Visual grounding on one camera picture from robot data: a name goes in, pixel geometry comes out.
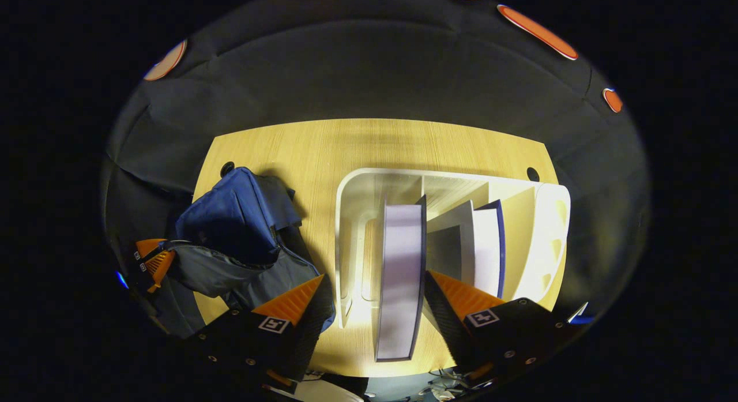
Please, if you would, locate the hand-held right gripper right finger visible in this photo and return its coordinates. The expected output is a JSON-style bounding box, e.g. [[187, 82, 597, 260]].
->
[[423, 269, 578, 381]]

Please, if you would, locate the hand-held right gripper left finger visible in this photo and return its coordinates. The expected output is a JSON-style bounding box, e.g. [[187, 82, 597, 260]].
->
[[190, 273, 336, 389]]

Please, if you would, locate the grey portrait cover book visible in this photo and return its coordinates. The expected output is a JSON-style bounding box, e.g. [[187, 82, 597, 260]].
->
[[375, 196, 427, 362]]

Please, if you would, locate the blue schoolbag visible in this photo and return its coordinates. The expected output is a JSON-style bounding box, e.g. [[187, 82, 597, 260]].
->
[[167, 167, 336, 335]]

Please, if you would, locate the blue cover book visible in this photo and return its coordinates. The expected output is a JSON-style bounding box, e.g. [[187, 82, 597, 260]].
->
[[427, 199, 506, 299]]

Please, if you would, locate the white bookshelf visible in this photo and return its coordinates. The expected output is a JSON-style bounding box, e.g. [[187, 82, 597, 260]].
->
[[334, 167, 571, 329]]

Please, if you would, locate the bundle of cables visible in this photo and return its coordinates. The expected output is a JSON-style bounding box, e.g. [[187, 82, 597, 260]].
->
[[427, 367, 496, 400]]

